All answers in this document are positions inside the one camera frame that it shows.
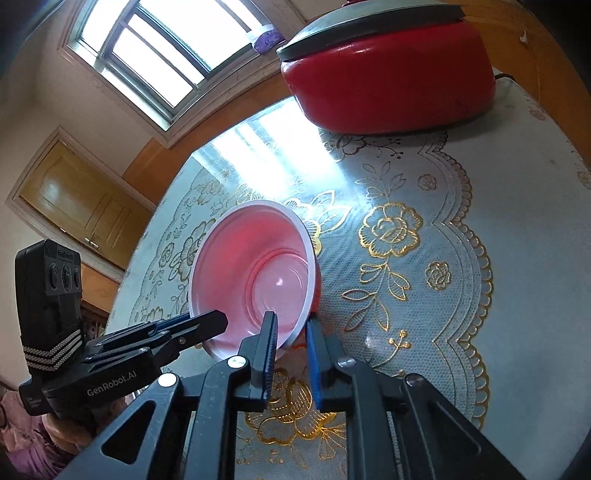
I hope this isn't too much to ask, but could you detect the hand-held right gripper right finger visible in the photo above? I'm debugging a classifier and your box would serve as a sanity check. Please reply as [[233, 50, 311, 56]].
[[305, 316, 551, 480]]

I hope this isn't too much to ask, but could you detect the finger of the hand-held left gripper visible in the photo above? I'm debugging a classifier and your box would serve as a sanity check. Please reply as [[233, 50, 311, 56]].
[[88, 309, 230, 366], [95, 313, 195, 348]]

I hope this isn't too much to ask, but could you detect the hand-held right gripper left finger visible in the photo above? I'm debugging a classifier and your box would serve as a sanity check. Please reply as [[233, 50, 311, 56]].
[[54, 311, 280, 480]]

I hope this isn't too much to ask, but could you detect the red plastic cup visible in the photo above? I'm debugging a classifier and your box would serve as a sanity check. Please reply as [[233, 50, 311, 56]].
[[189, 199, 321, 362]]

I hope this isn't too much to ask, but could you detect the person's left forearm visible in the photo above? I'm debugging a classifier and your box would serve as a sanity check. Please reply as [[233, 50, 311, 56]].
[[0, 390, 75, 480]]

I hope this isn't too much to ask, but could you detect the person's left hand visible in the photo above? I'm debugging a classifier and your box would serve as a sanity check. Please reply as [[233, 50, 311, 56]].
[[41, 396, 132, 455]]

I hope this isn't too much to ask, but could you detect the wooden door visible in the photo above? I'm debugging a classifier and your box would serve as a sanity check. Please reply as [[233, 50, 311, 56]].
[[17, 140, 156, 271]]

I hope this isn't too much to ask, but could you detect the floral lace tablecloth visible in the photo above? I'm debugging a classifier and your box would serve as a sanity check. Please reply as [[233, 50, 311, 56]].
[[128, 65, 591, 480]]

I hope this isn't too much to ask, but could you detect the window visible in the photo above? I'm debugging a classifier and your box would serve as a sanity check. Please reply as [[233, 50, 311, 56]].
[[59, 0, 298, 149]]

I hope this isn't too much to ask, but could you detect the red electric cooking pot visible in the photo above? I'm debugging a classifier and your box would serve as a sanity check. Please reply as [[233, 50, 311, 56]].
[[281, 17, 498, 136]]

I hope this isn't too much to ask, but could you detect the purple packet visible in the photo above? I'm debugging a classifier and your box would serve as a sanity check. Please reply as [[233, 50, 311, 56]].
[[251, 25, 283, 53]]

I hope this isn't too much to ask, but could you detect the dark pot lid, red knob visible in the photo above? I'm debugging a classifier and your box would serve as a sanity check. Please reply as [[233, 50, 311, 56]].
[[276, 0, 465, 62]]

